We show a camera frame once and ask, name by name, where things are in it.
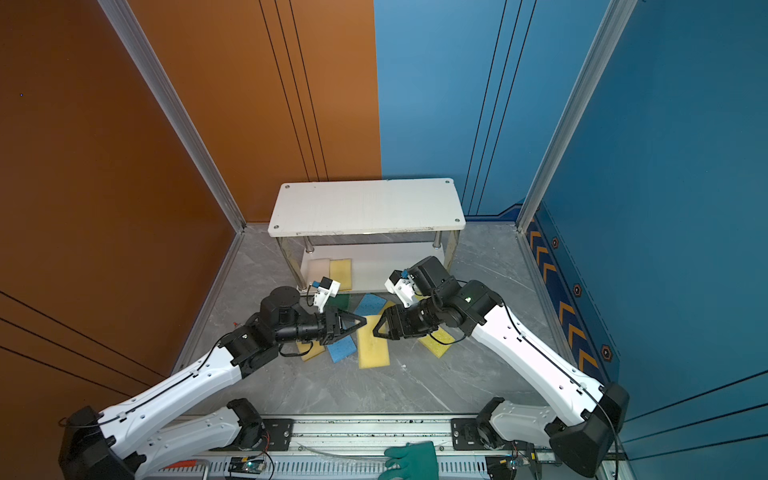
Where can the small circuit board right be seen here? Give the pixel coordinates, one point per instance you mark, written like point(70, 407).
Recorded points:
point(504, 467)

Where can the green scouring sponge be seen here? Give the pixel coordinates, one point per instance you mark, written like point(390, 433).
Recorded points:
point(341, 302)

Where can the blue sponge lower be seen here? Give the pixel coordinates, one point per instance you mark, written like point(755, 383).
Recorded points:
point(341, 349)

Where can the pale pink foam sponge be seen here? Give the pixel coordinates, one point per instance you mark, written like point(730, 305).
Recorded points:
point(317, 269)

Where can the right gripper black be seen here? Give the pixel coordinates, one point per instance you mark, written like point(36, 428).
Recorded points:
point(395, 314)

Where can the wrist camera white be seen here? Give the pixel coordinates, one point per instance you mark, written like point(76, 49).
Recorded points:
point(324, 289)
point(402, 286)

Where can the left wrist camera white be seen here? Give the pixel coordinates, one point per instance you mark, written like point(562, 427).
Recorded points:
point(324, 289)

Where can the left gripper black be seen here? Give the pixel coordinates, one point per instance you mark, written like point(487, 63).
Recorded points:
point(333, 326)

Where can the yellow foam sponge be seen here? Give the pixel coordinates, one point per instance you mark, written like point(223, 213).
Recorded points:
point(340, 270)
point(309, 350)
point(373, 351)

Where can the small circuit board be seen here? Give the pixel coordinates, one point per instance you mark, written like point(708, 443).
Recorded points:
point(504, 467)
point(246, 467)

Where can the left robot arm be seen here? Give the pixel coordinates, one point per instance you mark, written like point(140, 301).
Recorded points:
point(139, 436)

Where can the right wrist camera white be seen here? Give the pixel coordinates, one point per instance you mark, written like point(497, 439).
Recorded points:
point(402, 286)

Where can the yellow-green sponge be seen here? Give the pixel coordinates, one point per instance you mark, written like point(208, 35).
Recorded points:
point(437, 342)

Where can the small circuit board left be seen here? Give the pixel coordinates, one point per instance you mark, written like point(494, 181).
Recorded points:
point(246, 467)

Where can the yellow foam sponge front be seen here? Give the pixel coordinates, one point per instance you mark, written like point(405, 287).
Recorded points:
point(340, 270)

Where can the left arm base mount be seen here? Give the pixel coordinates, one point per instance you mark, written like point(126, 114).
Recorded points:
point(275, 434)

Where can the green rubber glove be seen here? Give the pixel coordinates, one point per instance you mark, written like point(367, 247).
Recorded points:
point(416, 461)

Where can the white two-tier shelf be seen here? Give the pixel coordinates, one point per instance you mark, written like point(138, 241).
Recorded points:
point(378, 225)

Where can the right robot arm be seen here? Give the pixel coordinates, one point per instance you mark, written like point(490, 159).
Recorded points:
point(582, 417)

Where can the blue sponge upper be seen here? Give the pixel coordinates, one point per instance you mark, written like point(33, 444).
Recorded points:
point(370, 305)

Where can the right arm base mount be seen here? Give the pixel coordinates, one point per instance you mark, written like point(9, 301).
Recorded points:
point(473, 434)

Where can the blue sponge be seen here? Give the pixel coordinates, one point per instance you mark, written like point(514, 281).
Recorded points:
point(341, 349)
point(370, 305)

